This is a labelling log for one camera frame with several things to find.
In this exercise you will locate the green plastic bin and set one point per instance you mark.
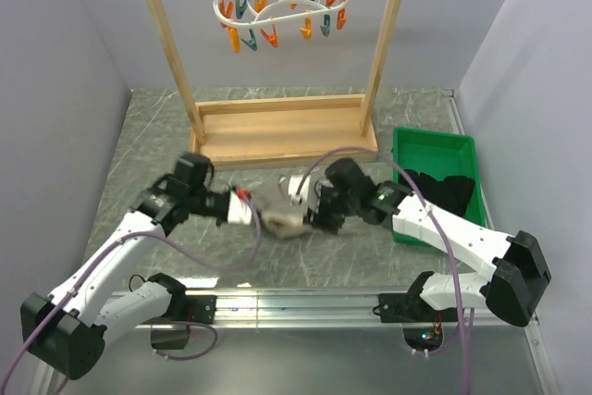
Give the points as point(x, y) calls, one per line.
point(440, 155)

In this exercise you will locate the yellow clip front right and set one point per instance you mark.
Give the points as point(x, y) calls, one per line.
point(306, 29)

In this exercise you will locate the yellow clip inner left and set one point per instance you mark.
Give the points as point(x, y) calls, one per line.
point(259, 5)

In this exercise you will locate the aluminium mounting rail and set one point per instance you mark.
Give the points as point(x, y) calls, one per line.
point(305, 341)

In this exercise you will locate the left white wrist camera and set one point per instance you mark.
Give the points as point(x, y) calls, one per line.
point(239, 212)

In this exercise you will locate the wooden hanging rack frame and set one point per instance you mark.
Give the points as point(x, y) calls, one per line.
point(276, 132)

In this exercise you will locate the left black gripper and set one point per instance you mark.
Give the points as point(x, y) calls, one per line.
point(219, 222)

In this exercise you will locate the taupe underwear beige waistband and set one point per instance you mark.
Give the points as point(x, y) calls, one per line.
point(283, 213)

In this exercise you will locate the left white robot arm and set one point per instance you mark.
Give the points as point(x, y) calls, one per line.
point(70, 327)

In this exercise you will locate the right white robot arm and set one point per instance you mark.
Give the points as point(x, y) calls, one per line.
point(509, 272)

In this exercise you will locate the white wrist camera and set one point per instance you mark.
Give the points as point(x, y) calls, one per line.
point(299, 190)
point(239, 212)

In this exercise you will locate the black garment in bin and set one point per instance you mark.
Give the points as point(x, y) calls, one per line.
point(452, 193)

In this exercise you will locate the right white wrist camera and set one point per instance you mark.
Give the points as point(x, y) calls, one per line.
point(299, 190)

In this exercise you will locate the teal clip front left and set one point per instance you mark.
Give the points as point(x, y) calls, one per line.
point(251, 41)

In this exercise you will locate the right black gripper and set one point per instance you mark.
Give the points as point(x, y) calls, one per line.
point(321, 216)

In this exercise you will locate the yellow clip front left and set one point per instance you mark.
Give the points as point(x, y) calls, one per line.
point(235, 39)

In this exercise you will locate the teal clip back left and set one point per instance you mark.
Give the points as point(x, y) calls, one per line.
point(240, 8)

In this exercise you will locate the teal clip front right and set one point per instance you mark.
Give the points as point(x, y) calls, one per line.
point(325, 27)

